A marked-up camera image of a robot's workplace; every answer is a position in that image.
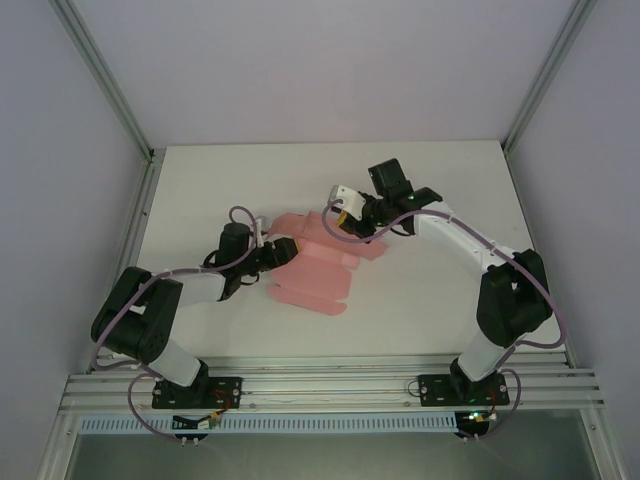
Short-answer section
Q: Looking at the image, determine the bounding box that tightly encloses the pink paper box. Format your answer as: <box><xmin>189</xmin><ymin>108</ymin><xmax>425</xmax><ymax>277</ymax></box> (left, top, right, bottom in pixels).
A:
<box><xmin>263</xmin><ymin>210</ymin><xmax>389</xmax><ymax>319</ymax></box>

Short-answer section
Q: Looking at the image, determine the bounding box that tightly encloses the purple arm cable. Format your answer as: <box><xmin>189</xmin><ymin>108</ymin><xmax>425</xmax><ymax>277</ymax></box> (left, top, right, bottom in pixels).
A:
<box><xmin>93</xmin><ymin>205</ymin><xmax>269</xmax><ymax>444</ymax></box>
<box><xmin>323</xmin><ymin>198</ymin><xmax>567</xmax><ymax>444</ymax></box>

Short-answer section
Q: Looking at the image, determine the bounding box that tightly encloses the white slotted cable duct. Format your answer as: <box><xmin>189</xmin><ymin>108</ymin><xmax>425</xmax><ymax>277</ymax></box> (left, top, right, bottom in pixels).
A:
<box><xmin>79</xmin><ymin>410</ymin><xmax>460</xmax><ymax>435</ymax></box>

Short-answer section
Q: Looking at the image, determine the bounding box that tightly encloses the aluminium table side rail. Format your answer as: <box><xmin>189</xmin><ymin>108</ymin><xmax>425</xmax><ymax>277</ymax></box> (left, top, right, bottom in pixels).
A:
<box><xmin>502</xmin><ymin>142</ymin><xmax>574</xmax><ymax>369</ymax></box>
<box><xmin>88</xmin><ymin>148</ymin><xmax>164</xmax><ymax>374</ymax></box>

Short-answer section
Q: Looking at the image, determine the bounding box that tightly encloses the aluminium frame post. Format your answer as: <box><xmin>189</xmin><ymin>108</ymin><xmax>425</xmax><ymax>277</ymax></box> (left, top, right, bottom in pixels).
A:
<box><xmin>503</xmin><ymin>0</ymin><xmax>601</xmax><ymax>154</ymax></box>
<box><xmin>52</xmin><ymin>0</ymin><xmax>157</xmax><ymax>162</ymax></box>

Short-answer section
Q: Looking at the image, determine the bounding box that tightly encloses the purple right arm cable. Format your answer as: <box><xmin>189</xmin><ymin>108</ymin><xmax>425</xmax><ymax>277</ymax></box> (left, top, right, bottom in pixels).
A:
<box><xmin>323</xmin><ymin>198</ymin><xmax>567</xmax><ymax>444</ymax></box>

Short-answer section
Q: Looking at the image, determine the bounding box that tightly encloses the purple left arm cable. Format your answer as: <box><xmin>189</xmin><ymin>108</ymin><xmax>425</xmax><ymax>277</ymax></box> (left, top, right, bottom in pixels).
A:
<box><xmin>93</xmin><ymin>205</ymin><xmax>269</xmax><ymax>444</ymax></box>

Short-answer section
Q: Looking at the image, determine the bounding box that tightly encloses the aluminium mounting rail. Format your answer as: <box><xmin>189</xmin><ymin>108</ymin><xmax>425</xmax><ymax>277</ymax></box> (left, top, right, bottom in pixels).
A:
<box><xmin>59</xmin><ymin>353</ymin><xmax>604</xmax><ymax>417</ymax></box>

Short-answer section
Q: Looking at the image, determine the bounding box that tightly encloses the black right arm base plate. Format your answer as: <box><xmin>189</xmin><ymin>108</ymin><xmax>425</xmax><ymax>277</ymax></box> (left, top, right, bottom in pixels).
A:
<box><xmin>418</xmin><ymin>372</ymin><xmax>511</xmax><ymax>407</ymax></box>

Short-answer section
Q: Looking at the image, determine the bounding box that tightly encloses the yellow connector with wires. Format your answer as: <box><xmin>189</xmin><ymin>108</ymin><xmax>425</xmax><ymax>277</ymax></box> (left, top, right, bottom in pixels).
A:
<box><xmin>172</xmin><ymin>408</ymin><xmax>225</xmax><ymax>432</ymax></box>

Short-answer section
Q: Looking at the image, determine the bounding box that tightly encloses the grey metal panel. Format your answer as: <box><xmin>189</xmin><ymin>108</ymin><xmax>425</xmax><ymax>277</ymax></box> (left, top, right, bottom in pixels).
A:
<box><xmin>63</xmin><ymin>429</ymin><xmax>599</xmax><ymax>480</ymax></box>

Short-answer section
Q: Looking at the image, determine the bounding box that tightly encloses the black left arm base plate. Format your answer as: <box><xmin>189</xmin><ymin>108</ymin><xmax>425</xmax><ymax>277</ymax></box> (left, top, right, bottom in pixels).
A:
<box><xmin>151</xmin><ymin>374</ymin><xmax>245</xmax><ymax>410</ymax></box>

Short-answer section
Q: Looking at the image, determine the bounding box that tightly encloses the green lit connector with wires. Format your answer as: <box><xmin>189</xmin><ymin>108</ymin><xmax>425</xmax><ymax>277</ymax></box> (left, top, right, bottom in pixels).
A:
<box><xmin>457</xmin><ymin>405</ymin><xmax>500</xmax><ymax>429</ymax></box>

